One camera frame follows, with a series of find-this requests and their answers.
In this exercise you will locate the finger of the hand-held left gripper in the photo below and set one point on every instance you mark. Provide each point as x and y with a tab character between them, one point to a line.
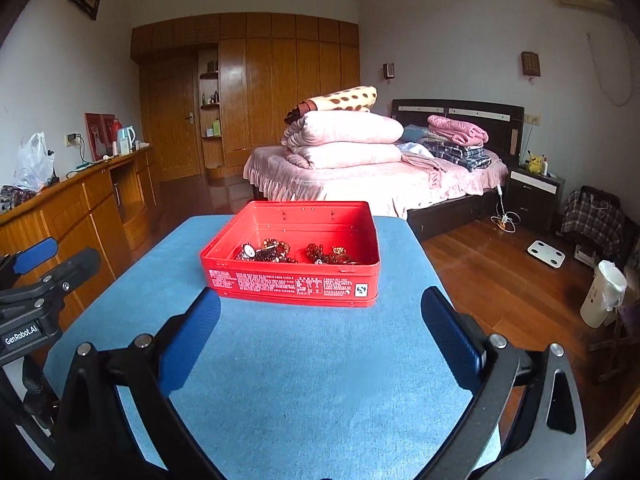
35	255
75	271

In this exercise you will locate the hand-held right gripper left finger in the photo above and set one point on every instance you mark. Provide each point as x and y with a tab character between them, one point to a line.
187	340

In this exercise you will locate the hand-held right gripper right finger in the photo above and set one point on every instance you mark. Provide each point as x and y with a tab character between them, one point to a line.
450	340

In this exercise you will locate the silver wristwatch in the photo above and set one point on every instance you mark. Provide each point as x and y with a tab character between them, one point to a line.
248	251

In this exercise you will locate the red tin box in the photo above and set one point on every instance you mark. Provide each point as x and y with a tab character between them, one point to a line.
290	285

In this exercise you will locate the wooden sideboard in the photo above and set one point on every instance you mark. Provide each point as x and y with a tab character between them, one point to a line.
65	210

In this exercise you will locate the dark patterned cloth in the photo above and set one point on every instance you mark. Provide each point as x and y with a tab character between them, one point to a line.
15	197

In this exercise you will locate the clear plastic bag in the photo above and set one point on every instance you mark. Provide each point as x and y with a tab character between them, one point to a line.
34	162

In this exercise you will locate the blue table cover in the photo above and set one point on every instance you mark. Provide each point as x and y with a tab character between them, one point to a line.
300	360

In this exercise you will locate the white bathroom scale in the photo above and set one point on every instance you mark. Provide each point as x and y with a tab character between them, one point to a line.
546	255

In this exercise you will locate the pale electric kettle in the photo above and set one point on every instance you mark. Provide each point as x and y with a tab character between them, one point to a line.
126	140

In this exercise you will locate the red thermos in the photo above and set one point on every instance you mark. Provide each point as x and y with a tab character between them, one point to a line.
116	127

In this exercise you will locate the white floor appliance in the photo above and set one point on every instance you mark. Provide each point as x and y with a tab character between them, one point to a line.
600	295

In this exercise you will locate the dark nightstand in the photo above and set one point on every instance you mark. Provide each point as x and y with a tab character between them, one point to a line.
535	200

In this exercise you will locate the wooden door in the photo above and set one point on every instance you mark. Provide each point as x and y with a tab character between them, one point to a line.
172	120

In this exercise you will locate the bed with pink sheet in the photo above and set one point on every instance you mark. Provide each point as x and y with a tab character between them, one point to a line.
350	185

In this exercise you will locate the plaid clothes pile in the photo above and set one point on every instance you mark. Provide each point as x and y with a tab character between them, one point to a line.
457	155

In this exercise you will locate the plaid bag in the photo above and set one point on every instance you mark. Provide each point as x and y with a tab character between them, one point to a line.
592	220

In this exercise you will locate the yellow plush toy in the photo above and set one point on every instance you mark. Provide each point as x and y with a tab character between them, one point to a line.
535	161

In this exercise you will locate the folded pink blanket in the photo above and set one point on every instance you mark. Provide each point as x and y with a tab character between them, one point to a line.
457	131

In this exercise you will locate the folded pink quilt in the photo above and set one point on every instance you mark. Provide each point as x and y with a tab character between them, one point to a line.
345	127
345	156

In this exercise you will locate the spotted cream blanket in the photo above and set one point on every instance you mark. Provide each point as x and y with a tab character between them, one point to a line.
345	99

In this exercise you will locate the wooden wardrobe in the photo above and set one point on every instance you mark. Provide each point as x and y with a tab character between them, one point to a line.
280	90

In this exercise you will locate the wall socket with plug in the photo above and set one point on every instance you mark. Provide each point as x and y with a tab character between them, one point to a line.
71	140

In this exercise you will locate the red picture frame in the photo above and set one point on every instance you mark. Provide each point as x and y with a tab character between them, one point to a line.
97	135

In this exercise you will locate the brown wall ornament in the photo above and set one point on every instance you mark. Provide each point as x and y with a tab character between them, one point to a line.
531	62

